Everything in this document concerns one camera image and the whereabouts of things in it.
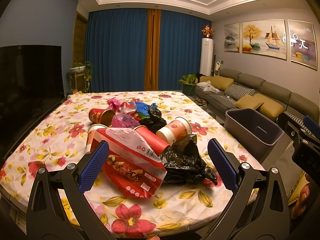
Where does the small landscape painting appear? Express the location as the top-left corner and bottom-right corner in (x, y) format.
(224, 23), (240, 53)

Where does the red snack bag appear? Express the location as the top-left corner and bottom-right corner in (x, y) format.
(91, 128), (167, 199)

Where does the white paper cup left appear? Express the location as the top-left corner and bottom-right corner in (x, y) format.
(85, 124), (107, 154)

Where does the red flower decoration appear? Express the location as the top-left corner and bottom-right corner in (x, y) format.
(201, 24), (214, 38)

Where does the right hand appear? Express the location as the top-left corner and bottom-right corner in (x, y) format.
(291, 174), (311, 219)

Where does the plant on stand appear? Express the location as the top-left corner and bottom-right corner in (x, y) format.
(68, 61), (93, 93)

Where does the clear red wrapper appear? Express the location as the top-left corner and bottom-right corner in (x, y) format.
(119, 101), (137, 115)

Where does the blue curtain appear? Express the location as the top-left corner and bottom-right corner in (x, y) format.
(85, 8), (211, 92)

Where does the large black plastic bag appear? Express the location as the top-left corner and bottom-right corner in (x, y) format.
(159, 134), (217, 185)

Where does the yellow cushion far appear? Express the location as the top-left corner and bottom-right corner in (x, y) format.
(199, 76), (234, 91)

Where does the potted plant by sofa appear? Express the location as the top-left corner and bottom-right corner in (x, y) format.
(178, 74), (196, 96)

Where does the red gold-lined cup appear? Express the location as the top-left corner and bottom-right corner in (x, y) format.
(88, 108), (116, 127)

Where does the red paper cup tube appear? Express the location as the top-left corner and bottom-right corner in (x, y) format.
(134, 125), (169, 156)

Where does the wooden door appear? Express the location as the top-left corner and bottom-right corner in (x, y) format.
(72, 11), (88, 63)

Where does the floral tablecloth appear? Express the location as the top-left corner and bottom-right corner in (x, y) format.
(1, 91), (261, 238)

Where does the black television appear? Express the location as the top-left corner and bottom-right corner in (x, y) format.
(1, 45), (65, 155)

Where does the purple right painting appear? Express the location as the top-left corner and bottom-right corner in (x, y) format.
(288, 20), (317, 70)

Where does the grey trash bin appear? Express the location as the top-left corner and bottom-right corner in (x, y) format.
(224, 108), (284, 163)

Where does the white cloth on sofa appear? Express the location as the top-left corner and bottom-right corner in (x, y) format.
(196, 81), (220, 94)

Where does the grey sectional sofa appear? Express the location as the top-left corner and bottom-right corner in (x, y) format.
(195, 68), (319, 123)

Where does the small black plastic bag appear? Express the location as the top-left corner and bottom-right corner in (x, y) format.
(139, 103), (167, 134)

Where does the orange curtain strip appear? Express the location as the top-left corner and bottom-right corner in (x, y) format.
(144, 9), (161, 90)

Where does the orange patterned paper cup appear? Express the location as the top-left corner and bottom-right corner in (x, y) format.
(156, 116), (192, 145)

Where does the yellow cushion front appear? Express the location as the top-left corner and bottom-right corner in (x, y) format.
(234, 94), (264, 110)

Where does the yellow cushion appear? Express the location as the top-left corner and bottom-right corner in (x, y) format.
(234, 94), (264, 110)
(253, 94), (284, 121)
(199, 76), (234, 91)

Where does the tree and ship painting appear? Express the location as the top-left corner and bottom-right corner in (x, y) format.
(242, 19), (287, 60)

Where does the white standing air conditioner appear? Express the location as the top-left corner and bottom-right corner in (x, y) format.
(200, 38), (214, 76)

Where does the small pink plastic bag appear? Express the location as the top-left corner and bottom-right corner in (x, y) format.
(107, 97), (121, 112)

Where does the patterned cushion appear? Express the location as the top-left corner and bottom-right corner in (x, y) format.
(225, 84), (255, 101)

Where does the blue foam net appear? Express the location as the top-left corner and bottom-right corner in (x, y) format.
(135, 101), (158, 116)

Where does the yellow cushion back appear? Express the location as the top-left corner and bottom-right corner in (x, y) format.
(253, 94), (284, 121)

